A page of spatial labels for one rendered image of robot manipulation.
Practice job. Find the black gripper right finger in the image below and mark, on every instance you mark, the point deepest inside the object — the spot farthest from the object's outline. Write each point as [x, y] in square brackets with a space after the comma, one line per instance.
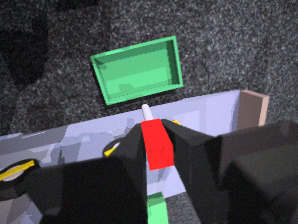
[203, 161]

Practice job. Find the red-headed pin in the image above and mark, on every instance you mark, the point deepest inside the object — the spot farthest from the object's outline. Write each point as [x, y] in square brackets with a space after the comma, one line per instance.
[158, 146]

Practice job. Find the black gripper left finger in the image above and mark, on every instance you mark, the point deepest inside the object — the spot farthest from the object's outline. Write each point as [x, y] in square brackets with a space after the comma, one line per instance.
[121, 174]

